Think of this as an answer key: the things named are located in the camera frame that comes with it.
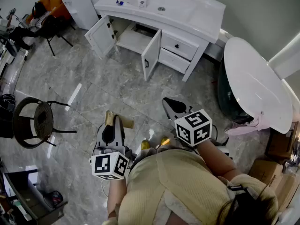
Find black hair clip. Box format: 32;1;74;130
227;184;246;193

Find dark wicker chair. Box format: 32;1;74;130
12;97;77;149

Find pink towel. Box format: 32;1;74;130
225;112;270;136

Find person's left forearm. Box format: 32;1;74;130
107;178;128;219

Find white cabinet drawer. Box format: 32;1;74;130
161;33;200;61
158;48;191;74

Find wooden block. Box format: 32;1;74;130
104;110;135;129

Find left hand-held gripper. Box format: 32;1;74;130
90;114;137;180

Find small white cabinet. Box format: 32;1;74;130
59;0;99;30

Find person's legs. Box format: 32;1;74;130
9;26;36;51
138;146;165;159

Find striped black white cloth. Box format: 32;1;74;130
29;10;51;29

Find black folding chair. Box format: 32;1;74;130
35;15;75;56

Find white cabinet door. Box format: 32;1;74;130
141;29;162;82
84;15;119;60

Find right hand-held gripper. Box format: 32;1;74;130
162;97;213;148

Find orange jacket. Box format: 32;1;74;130
25;0;71;28

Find black cable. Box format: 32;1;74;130
210;124;229;147

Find person's cream sweater torso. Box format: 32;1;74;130
102;149;279;225

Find person's right forearm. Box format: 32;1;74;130
196;139;241;180

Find white bathtub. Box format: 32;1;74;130
217;37;293;135

